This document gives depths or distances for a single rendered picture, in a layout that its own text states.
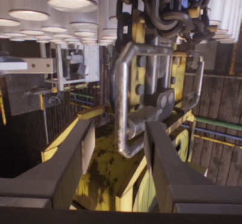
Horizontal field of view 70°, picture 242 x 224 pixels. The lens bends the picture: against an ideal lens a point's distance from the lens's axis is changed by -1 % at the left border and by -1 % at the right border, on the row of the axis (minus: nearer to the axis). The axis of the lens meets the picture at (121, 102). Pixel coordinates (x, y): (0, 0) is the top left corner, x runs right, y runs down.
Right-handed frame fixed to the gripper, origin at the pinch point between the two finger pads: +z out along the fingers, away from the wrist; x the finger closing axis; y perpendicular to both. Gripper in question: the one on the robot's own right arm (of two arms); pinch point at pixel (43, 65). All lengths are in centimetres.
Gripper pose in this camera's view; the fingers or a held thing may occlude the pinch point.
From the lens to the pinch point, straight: 35.0
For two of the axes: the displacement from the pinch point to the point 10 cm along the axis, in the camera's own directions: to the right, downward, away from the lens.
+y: 0.2, -9.7, -2.6
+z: 9.9, -0.2, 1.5
